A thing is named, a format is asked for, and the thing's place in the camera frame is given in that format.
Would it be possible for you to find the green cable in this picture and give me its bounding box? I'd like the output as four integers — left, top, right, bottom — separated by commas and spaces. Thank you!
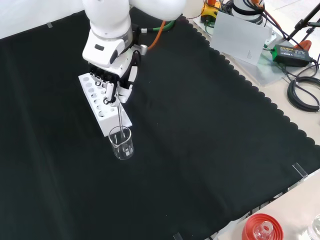
141, 20, 176, 34

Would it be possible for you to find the clear plastic base plate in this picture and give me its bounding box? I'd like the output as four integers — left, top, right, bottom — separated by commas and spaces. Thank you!
192, 16, 291, 87

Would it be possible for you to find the clear glass beaker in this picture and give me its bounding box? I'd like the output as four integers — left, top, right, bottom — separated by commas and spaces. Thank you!
108, 125, 136, 161

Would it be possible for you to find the small clear glass flask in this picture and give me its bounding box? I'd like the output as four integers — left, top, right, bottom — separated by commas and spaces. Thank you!
253, 221, 274, 240

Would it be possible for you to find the white test tube rack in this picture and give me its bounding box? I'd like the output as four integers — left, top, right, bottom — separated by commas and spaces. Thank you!
78, 72, 133, 138

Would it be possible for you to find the black tripod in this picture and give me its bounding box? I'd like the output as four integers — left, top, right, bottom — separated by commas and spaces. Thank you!
286, 0, 320, 43

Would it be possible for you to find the yellow stop button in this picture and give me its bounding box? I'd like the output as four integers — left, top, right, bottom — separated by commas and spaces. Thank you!
200, 0, 223, 19

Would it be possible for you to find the pale grey board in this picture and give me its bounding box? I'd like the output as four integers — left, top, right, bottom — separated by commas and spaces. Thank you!
210, 11, 272, 66

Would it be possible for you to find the clear glass vessel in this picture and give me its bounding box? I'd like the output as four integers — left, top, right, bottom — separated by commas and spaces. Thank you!
307, 214, 320, 240

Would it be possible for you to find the black cloth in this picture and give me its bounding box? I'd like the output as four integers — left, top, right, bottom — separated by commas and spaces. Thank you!
0, 3, 320, 240

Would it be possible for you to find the orange clamp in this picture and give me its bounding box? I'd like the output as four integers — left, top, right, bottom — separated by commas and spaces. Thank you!
294, 39, 312, 51

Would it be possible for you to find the orange cable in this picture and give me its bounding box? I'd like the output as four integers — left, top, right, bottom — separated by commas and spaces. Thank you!
147, 20, 167, 51

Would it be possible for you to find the coiled black cable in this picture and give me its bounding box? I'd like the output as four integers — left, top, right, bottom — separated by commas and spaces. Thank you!
286, 76, 320, 112

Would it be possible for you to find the black power adapter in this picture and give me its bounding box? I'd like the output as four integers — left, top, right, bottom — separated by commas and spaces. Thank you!
272, 44, 314, 68

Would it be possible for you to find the clear glass rod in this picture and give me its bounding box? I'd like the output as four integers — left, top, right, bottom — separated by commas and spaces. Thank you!
116, 103, 125, 141

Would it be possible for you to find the red plastic funnel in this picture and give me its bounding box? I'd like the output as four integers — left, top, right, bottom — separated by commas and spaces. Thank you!
241, 213, 285, 240

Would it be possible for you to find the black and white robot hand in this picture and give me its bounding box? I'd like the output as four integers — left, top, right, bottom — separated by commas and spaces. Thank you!
82, 31, 149, 108

